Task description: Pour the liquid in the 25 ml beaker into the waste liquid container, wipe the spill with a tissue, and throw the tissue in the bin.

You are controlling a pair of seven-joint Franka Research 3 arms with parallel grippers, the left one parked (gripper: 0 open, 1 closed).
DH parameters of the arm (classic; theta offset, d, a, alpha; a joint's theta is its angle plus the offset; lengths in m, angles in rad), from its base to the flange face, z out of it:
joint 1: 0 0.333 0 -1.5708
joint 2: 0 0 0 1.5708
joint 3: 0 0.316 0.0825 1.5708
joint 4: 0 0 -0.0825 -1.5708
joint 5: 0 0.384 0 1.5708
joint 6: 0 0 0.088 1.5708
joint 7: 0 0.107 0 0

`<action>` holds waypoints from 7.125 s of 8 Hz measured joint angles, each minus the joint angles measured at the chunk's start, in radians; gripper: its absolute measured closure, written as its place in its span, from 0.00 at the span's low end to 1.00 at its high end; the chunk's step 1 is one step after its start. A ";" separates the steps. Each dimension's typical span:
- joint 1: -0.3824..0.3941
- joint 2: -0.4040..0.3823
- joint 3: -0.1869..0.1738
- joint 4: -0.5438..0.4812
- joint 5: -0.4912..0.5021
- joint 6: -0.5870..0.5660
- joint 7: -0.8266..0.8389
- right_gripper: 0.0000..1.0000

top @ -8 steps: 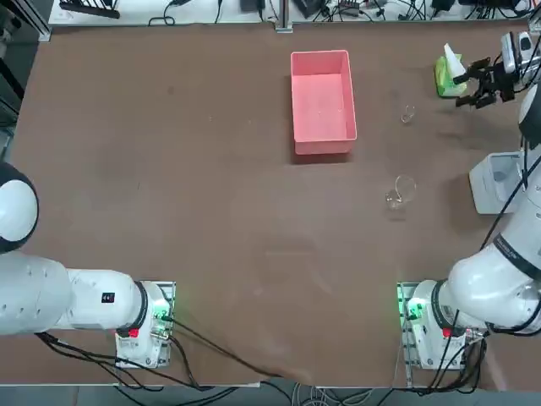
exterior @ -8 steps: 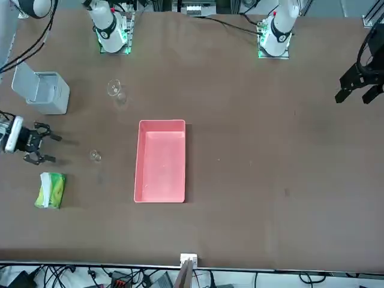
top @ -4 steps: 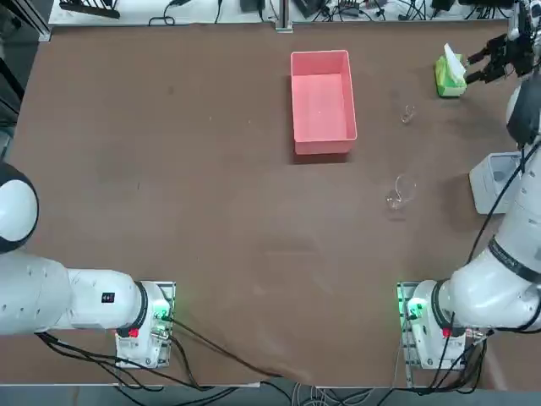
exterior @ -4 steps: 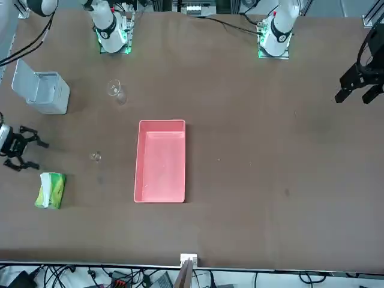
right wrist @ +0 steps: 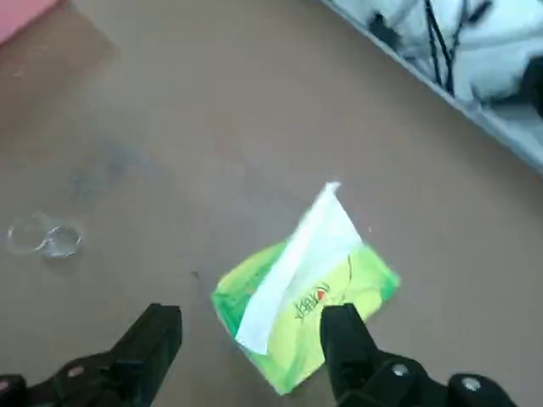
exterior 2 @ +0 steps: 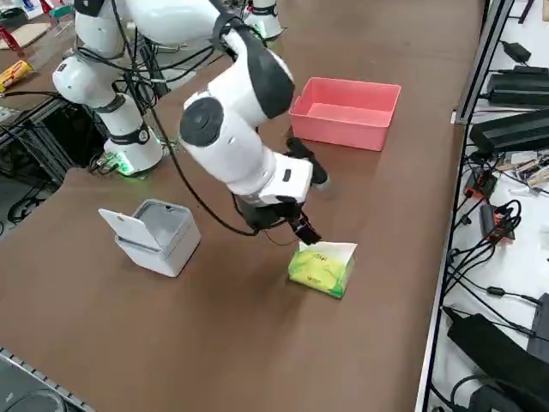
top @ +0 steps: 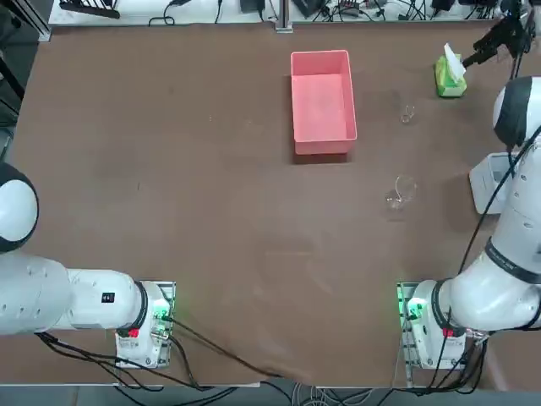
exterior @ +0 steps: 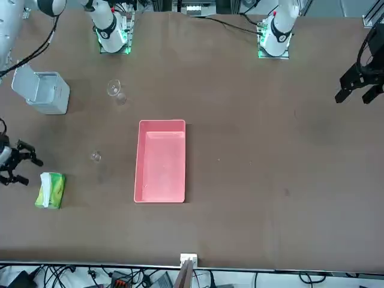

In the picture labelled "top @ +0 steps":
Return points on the green tissue pack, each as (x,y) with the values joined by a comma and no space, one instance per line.
(449,89)

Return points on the pink plastic bin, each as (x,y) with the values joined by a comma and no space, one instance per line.
(321,105)

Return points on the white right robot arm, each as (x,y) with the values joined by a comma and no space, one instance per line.
(486,296)

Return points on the aluminium frame rail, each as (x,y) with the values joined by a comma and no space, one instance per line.
(33,19)

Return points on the small glass beaker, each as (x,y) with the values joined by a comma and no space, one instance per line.
(408,115)

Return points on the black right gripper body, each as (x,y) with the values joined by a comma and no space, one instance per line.
(511,31)

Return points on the large glass beaker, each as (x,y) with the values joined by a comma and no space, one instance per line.
(397,201)

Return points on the aluminium post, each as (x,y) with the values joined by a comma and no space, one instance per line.
(283,17)

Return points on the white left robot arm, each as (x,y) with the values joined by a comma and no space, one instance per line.
(34,296)

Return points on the black power adapter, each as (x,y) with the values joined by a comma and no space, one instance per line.
(307,7)
(253,5)

